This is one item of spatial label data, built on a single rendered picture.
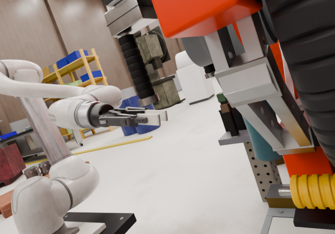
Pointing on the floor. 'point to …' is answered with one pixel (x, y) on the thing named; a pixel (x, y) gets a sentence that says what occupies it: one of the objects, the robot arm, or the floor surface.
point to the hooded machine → (193, 80)
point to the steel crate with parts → (10, 164)
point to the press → (158, 48)
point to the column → (262, 172)
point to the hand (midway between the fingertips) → (152, 117)
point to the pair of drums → (131, 102)
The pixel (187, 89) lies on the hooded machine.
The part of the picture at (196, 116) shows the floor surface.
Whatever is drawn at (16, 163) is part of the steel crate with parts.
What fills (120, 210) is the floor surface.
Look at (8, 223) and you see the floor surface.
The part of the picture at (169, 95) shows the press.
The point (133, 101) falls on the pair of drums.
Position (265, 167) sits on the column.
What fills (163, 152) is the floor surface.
